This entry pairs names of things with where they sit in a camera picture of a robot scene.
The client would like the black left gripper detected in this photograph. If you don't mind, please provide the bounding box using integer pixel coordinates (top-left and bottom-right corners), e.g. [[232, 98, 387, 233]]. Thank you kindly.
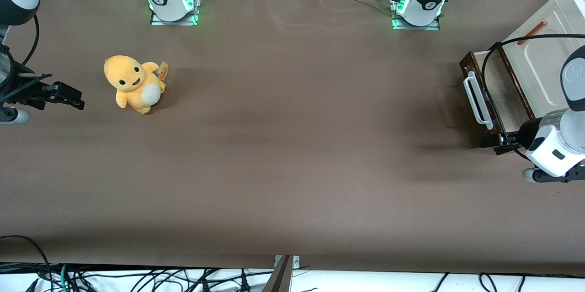
[[480, 117, 547, 149]]

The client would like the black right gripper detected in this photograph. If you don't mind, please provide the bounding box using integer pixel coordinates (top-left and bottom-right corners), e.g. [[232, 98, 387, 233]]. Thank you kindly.
[[0, 74, 85, 110]]

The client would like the white drawer handle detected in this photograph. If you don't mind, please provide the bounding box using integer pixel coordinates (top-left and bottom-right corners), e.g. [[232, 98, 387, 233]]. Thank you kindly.
[[463, 71, 495, 131]]

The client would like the wooden drawer with white handle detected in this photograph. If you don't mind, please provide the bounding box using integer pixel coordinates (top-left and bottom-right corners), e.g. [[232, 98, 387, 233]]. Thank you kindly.
[[459, 42, 536, 149]]

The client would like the dark wooden drawer cabinet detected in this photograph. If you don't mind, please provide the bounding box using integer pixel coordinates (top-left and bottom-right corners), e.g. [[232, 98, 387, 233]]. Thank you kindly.
[[489, 41, 537, 156]]

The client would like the yellow plush toy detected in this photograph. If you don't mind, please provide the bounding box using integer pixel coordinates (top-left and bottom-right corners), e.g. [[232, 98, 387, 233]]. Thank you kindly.
[[103, 54, 169, 115]]

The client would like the orange bar on plastic box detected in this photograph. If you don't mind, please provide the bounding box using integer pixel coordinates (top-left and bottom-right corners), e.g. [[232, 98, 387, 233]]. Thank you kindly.
[[517, 21, 548, 46]]

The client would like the large table cover sheet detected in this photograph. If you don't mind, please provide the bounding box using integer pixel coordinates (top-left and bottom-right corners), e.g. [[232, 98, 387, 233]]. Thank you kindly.
[[0, 0, 585, 275]]

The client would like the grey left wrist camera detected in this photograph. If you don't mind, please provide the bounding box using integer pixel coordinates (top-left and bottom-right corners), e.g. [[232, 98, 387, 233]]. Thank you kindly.
[[522, 159, 585, 184]]

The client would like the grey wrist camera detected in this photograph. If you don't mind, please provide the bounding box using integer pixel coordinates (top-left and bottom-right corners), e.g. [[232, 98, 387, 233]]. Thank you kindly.
[[522, 159, 585, 184], [0, 107, 31, 125]]

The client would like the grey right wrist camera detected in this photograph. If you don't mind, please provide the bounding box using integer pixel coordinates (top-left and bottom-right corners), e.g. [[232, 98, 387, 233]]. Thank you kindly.
[[0, 107, 31, 125]]

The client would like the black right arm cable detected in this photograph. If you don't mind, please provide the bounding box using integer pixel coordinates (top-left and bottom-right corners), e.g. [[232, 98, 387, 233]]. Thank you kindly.
[[20, 13, 40, 67]]

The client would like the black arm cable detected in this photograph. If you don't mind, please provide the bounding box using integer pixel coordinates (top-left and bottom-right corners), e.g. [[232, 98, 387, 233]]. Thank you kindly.
[[20, 13, 40, 67], [481, 0, 585, 161]]

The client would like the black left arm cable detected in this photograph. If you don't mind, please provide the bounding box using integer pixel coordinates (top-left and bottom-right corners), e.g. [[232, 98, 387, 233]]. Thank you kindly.
[[481, 0, 585, 161]]

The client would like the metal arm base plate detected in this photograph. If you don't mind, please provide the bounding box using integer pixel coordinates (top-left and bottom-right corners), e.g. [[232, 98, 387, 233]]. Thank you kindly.
[[391, 0, 441, 31], [150, 0, 200, 26]]

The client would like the looped black floor cable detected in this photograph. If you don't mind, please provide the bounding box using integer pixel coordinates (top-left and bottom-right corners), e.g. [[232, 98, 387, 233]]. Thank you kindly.
[[0, 235, 52, 292]]

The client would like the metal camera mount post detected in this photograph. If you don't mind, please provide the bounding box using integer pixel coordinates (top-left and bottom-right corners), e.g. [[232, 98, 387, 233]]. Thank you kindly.
[[263, 255, 301, 292]]

